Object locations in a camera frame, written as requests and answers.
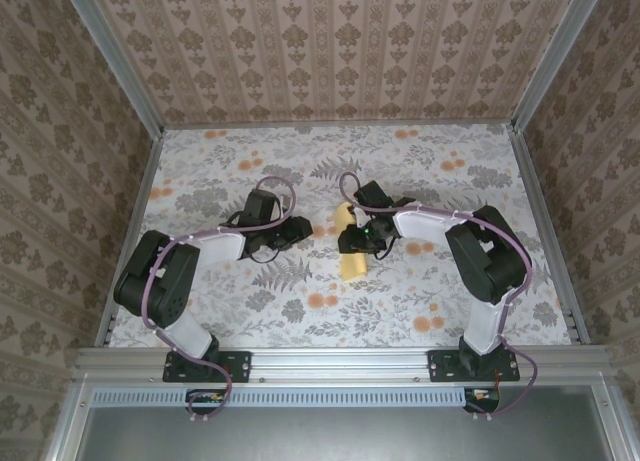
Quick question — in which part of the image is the yellow paper sheet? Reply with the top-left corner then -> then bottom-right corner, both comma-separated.
333,203 -> 369,282

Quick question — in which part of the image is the steel sheet panel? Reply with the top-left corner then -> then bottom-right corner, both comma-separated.
74,405 -> 619,461

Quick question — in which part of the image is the floral patterned table cover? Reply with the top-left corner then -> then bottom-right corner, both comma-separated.
107,123 -> 576,347

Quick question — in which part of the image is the small black controller board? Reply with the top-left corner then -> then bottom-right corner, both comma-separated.
462,386 -> 502,413
185,388 -> 227,415

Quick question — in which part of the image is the aluminium back rail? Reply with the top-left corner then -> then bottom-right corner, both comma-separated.
162,120 -> 516,131

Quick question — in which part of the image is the aluminium front rail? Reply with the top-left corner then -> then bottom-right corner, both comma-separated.
74,345 -> 616,385

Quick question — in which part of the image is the aluminium side rail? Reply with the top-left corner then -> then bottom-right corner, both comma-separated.
94,129 -> 166,347
509,125 -> 591,345

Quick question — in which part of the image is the slotted grey cable duct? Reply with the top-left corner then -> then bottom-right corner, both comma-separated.
92,386 -> 504,407

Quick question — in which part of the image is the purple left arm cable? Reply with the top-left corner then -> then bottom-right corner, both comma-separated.
142,174 -> 300,425

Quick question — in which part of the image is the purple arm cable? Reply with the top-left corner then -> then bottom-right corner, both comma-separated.
142,174 -> 300,425
338,170 -> 540,422

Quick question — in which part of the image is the aluminium frame post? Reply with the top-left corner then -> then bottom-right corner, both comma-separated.
57,0 -> 166,137
597,383 -> 631,461
44,380 -> 96,461
509,0 -> 609,132

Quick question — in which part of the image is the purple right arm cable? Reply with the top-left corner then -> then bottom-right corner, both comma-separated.
338,170 -> 540,422

